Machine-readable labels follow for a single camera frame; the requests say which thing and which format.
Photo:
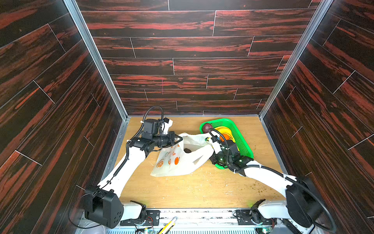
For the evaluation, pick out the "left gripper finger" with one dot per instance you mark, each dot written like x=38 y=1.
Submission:
x=175 y=137
x=174 y=143

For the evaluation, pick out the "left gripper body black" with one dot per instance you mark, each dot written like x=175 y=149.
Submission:
x=171 y=139

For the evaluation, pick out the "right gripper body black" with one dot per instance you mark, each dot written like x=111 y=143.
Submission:
x=215 y=146

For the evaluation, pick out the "white plastic bag orange print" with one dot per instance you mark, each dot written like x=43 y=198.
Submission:
x=173 y=161

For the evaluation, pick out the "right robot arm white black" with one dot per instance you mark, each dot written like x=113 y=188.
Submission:
x=302 y=204

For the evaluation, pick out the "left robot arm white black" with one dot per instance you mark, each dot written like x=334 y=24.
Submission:
x=101 y=203

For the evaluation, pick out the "green plastic basket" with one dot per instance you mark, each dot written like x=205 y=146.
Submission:
x=242 y=145

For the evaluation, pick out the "orange tangerine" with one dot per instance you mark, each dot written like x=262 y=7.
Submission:
x=223 y=137

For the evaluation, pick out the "yellow banana bunch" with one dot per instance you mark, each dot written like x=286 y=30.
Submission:
x=226 y=132

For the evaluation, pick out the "purple passion fruit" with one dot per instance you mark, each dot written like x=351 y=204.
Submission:
x=206 y=127

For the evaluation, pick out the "yellow utility knife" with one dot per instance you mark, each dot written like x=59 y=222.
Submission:
x=168 y=226

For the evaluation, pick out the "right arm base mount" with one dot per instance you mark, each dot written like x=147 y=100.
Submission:
x=248 y=218

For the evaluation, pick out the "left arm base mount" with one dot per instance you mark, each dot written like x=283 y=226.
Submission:
x=146 y=218

